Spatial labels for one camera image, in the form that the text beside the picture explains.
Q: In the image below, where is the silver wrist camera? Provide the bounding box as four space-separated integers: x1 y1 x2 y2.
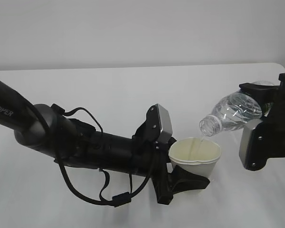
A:
156 104 173 144
239 119 262 171

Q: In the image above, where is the clear water bottle green label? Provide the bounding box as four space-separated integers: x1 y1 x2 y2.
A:
199 81 274 137

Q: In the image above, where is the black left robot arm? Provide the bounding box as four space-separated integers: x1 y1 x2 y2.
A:
0 81 209 207

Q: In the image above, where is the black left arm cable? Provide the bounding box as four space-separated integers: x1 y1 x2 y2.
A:
51 103 157 208

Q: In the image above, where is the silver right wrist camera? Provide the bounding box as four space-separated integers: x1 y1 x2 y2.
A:
239 119 262 171

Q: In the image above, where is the white paper cup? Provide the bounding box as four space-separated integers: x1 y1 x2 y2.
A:
168 137 221 178

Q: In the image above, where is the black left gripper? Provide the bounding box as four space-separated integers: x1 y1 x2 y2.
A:
132 123 210 205

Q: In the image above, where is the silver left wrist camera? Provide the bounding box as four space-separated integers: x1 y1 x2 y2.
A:
156 104 173 144

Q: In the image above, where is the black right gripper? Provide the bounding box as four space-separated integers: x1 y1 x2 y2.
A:
239 73 285 171

